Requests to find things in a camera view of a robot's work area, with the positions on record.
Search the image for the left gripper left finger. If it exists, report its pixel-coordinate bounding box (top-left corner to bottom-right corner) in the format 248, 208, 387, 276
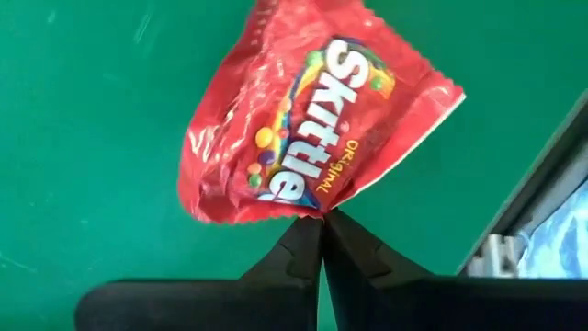
75, 217, 324, 331

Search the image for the red Skittles candy packet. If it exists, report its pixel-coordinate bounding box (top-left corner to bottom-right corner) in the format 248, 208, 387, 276
177, 0, 468, 225

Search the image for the silver metal mounting plate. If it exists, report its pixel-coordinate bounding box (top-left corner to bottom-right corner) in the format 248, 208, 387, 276
468, 233, 529, 279

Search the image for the green table mat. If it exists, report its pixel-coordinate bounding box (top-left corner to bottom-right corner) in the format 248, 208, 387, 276
0, 0, 588, 331

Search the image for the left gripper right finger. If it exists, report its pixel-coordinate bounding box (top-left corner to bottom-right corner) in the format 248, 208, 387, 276
322, 208, 588, 331

